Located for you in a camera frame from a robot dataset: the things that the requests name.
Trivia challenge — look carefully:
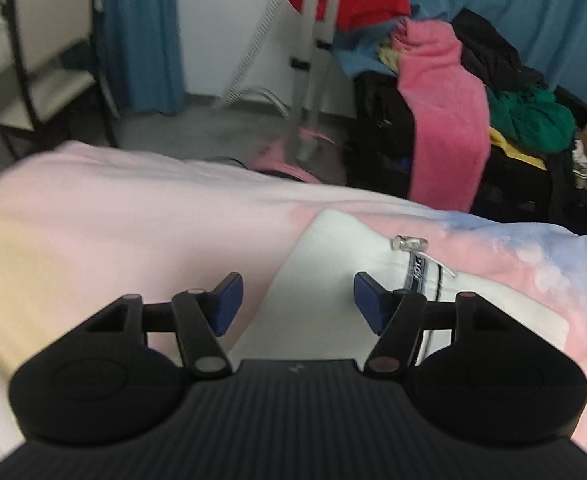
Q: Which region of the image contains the blue curtain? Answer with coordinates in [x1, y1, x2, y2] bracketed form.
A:
[407, 0, 587, 107]
[96, 0, 187, 116]

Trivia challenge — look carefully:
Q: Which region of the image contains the garment steamer stand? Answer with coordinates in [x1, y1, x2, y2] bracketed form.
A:
[211, 0, 354, 183]

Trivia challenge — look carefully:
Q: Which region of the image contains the black cloth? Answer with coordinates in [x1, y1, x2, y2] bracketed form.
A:
[451, 7, 547, 94]

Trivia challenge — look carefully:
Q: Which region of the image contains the pink cloth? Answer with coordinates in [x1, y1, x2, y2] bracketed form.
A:
[391, 19, 492, 214]

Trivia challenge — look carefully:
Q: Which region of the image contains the pale yellow cloth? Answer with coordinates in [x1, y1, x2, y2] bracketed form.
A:
[377, 41, 405, 77]

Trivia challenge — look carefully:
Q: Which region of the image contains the green cloth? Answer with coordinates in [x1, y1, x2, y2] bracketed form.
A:
[486, 85, 577, 156]

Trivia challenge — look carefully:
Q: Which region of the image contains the pastel tie-dye bed blanket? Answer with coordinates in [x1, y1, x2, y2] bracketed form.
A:
[0, 140, 587, 466]

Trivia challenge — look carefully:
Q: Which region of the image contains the blue cloth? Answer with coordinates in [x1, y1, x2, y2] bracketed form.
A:
[336, 5, 410, 79]

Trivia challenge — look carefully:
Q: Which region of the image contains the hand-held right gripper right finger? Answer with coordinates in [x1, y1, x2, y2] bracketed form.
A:
[353, 271, 514, 376]

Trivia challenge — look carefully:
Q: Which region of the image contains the white garment with striped drawstring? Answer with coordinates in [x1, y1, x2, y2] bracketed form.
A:
[226, 208, 571, 368]

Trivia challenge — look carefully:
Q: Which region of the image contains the black and white chair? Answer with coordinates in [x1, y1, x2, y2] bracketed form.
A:
[0, 0, 122, 161]

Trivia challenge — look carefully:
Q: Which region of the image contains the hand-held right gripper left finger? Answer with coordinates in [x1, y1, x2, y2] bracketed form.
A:
[81, 272, 245, 379]

